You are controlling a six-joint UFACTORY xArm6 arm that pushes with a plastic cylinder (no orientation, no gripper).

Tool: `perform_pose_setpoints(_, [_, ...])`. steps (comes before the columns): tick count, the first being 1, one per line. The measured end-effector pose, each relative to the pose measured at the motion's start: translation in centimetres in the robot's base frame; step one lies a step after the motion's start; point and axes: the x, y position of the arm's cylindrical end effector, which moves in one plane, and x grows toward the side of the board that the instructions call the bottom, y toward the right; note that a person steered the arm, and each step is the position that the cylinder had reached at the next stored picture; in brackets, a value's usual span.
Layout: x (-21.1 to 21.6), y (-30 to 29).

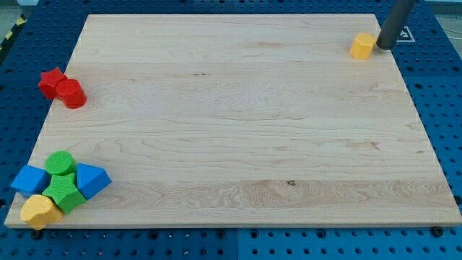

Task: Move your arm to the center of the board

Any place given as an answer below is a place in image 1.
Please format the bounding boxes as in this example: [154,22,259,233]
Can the grey cylindrical robot arm stick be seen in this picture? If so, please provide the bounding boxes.
[376,0,417,50]

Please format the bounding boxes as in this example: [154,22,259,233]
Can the light wooden board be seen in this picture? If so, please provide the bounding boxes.
[29,14,461,228]

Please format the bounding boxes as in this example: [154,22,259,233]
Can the blue triangle block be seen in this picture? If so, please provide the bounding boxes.
[77,163,112,199]

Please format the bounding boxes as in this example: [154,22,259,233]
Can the yellow hexagon block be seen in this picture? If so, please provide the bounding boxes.
[349,32,376,60]

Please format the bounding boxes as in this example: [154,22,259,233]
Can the red cylinder block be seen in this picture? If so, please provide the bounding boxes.
[56,79,87,109]

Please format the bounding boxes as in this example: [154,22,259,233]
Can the green cylinder block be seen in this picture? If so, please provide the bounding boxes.
[45,150,77,176]

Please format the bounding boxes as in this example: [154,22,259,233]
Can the green star block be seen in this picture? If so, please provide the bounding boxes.
[42,173,87,215]

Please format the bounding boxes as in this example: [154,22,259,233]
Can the red star block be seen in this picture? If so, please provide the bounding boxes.
[38,67,67,100]

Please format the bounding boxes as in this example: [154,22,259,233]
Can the blue cube block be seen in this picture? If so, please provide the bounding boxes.
[10,165,51,198]

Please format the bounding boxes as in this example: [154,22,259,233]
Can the yellow heart block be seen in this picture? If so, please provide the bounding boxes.
[20,195,64,230]

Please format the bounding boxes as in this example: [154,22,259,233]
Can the yellow black hazard tape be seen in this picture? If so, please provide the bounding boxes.
[1,13,27,53]

